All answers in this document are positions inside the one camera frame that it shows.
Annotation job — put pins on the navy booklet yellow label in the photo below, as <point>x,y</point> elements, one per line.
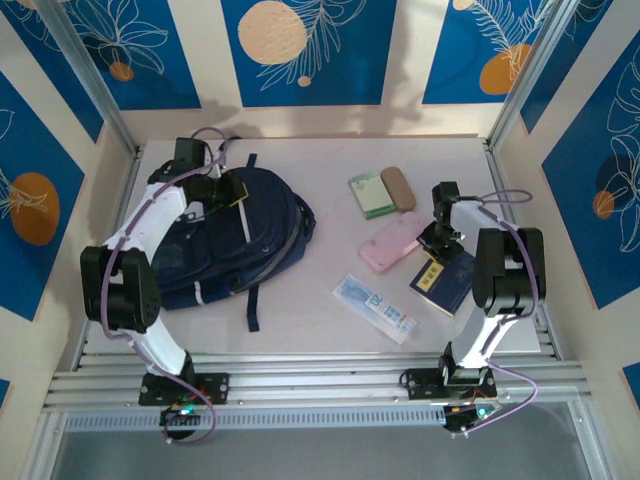
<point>445,290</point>

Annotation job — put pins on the pink pencil case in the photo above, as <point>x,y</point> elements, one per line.
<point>392,242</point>

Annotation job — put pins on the navy blue student backpack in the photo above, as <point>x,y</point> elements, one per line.
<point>260,230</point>

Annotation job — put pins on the tan glasses case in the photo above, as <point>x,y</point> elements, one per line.
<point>398,187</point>

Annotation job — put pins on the blue white plastic packet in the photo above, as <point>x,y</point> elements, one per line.
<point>375,307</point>

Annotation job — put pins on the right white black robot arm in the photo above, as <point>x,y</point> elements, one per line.
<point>505,280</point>

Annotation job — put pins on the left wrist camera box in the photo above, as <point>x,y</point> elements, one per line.
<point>217,162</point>

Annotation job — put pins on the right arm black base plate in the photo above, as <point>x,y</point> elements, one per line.
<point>420,385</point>

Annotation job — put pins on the aluminium corner post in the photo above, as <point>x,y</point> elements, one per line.
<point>90,75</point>
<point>530,70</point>

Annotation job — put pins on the aluminium front rail frame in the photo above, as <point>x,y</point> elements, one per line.
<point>320,385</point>

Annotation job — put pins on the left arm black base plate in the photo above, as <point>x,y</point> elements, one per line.
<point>220,387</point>

